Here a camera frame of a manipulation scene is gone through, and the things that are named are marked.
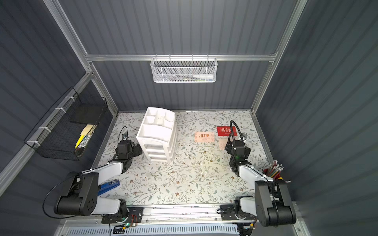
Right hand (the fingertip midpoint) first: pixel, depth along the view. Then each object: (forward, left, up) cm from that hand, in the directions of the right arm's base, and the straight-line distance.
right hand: (240, 144), depth 89 cm
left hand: (-1, +68, -2) cm, 68 cm away
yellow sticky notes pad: (-4, +85, +18) cm, 87 cm away
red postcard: (+18, +5, -10) cm, 21 cm away
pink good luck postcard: (+7, +9, -10) cm, 15 cm away
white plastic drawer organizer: (0, +49, +10) cm, 50 cm away
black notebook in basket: (+7, +89, +20) cm, 91 cm away
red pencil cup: (-19, -11, +6) cm, 23 cm away
